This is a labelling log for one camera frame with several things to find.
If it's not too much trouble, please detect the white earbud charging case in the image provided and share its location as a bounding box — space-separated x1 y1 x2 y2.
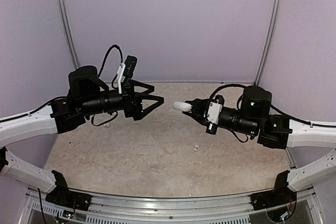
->
173 101 192 112

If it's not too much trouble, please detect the front aluminium rail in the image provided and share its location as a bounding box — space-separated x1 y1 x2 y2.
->
16 188 271 223

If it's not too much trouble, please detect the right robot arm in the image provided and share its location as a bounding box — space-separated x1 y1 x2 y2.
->
173 84 335 205

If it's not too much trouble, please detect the right aluminium frame post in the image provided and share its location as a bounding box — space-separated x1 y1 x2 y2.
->
254 0 281 86

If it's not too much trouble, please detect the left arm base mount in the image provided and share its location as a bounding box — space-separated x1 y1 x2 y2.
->
46 170 92 211

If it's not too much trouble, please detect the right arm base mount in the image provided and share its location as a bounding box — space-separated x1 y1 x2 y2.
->
250 170 297 210

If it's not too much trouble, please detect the white earbud right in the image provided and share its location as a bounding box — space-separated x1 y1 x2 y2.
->
193 144 200 152

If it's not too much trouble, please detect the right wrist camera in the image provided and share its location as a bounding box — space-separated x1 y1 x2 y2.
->
205 102 223 125

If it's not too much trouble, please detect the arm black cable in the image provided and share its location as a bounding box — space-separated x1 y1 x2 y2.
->
208 83 336 127
0 45 124 124

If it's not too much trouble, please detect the aluminium frame post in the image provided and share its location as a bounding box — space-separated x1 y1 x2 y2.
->
254 0 281 86
56 0 81 71

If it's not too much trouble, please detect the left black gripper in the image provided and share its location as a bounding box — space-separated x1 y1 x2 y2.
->
81 79 164 120

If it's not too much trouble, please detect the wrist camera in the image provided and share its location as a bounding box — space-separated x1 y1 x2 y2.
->
205 102 223 125
116 55 138 94

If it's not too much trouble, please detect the left aluminium frame post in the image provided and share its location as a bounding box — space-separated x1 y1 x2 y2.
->
56 0 81 71

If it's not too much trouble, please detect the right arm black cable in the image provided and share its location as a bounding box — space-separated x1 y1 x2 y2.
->
208 83 336 127

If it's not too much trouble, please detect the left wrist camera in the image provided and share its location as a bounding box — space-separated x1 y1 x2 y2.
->
116 55 138 94

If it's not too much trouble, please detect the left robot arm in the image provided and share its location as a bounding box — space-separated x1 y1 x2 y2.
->
1 64 164 206

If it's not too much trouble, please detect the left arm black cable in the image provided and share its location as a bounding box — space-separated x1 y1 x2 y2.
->
0 45 124 124

